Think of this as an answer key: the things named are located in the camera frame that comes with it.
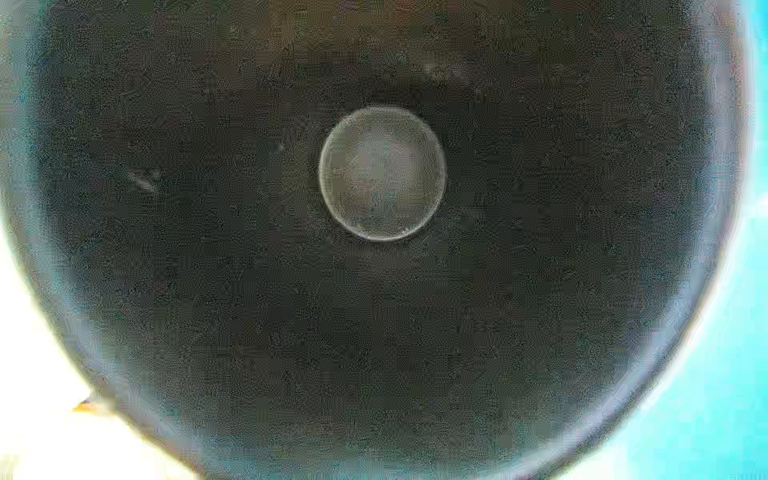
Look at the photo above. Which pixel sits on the black mug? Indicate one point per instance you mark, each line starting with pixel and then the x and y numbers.
pixel 419 238

